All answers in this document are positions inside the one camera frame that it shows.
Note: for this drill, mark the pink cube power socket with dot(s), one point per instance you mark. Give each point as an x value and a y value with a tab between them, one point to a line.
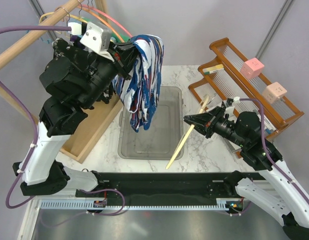
252	68

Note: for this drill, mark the orange wooden rack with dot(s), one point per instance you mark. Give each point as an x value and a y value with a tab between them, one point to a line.
229	83

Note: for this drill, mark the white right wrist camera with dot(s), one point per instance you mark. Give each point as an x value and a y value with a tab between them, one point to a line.
228	105

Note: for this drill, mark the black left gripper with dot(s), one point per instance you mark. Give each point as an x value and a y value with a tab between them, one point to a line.
124	62

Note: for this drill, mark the orange wire hanger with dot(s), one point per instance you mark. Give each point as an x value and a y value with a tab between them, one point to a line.
115	34

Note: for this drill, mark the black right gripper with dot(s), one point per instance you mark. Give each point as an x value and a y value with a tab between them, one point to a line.
204	123

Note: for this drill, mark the blue white patterned trousers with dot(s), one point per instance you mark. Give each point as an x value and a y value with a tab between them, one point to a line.
140	94

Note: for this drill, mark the peach cube power socket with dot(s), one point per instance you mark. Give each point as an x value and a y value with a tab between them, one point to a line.
274	92

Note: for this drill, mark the wooden clothes rail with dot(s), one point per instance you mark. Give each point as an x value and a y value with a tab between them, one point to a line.
23	43

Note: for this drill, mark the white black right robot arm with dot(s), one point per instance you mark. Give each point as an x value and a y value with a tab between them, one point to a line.
291	208

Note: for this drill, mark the white slotted cable duct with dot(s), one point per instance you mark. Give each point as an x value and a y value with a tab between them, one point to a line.
93	205

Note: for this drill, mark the wooden tray box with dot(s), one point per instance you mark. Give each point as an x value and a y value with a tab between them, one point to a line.
90	130

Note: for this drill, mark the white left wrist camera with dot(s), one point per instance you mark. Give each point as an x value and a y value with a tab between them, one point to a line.
97	37

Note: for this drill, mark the cream plastic hanger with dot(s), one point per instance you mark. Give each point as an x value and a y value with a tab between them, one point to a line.
186	135

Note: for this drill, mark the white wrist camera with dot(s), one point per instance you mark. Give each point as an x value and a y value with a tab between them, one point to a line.
97	37
228	105

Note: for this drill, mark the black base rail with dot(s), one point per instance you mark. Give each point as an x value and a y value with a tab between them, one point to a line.
166	189

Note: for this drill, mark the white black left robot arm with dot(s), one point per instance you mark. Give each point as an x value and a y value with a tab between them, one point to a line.
75	79

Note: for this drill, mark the clear plastic bin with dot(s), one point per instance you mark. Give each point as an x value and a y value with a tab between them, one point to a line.
161	139

